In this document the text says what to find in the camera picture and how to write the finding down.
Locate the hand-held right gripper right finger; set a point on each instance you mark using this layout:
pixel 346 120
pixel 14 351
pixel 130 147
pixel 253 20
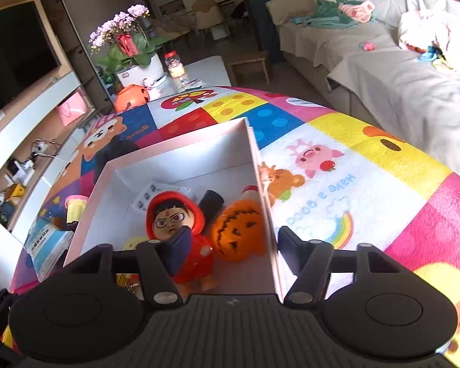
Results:
pixel 291 249

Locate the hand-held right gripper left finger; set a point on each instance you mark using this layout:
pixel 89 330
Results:
pixel 180 251

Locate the yellow cat-shaped toy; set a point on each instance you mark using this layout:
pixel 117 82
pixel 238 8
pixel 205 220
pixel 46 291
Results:
pixel 132 243

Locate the orange plastic pumpkin shell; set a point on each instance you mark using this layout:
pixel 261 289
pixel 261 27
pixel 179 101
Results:
pixel 234 234

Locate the black cylinder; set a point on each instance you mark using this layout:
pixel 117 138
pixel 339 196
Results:
pixel 211 203

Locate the white battery charger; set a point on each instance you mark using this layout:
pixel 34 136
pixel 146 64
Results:
pixel 145 195

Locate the white bottle with red cap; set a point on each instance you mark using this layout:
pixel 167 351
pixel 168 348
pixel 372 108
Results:
pixel 250 191

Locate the blue white tissue packet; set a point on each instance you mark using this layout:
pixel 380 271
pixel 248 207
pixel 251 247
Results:
pixel 48 245

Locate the pink cardboard box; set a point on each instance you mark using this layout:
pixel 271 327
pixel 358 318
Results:
pixel 199 161

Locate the yellow pink toy cup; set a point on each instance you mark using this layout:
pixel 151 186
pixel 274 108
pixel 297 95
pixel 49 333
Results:
pixel 76 207

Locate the colourful cartoon play mat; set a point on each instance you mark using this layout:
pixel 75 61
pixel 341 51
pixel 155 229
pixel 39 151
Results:
pixel 368 184

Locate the orange pumpkin bucket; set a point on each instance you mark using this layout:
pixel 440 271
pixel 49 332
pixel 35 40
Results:
pixel 130 97

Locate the small pink figure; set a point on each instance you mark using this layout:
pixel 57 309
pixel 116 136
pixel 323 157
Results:
pixel 149 83

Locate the pink paper bag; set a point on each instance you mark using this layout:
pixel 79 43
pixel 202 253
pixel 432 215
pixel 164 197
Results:
pixel 73 112

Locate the white side table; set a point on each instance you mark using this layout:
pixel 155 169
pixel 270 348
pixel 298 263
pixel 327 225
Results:
pixel 207 71

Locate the clear jar with red lid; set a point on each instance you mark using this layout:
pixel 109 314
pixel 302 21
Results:
pixel 175 65

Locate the watermelon ball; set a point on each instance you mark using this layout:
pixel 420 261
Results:
pixel 108 78

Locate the white wooden television cabinet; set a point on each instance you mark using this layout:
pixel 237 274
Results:
pixel 30 130

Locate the pink orchid in white pot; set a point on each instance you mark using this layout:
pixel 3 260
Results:
pixel 134 69

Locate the grey sofa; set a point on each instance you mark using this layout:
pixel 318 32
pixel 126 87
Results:
pixel 387 84

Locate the wooden stool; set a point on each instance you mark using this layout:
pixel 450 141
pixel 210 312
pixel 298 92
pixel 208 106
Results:
pixel 249 59

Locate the small pink toy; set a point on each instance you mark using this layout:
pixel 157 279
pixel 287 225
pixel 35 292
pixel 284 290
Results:
pixel 368 46

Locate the green pink clothes pile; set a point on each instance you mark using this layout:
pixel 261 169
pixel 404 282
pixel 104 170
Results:
pixel 326 17

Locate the beige dining chair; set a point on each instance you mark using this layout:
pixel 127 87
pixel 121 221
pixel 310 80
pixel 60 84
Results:
pixel 207 13

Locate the small blue toy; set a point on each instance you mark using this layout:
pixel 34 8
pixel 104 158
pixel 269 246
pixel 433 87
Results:
pixel 429 53

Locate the pink cloth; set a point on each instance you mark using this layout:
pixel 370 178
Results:
pixel 356 11

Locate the black television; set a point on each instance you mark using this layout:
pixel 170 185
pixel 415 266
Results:
pixel 15 57

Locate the white pink clothes pile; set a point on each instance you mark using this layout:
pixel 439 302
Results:
pixel 433 30

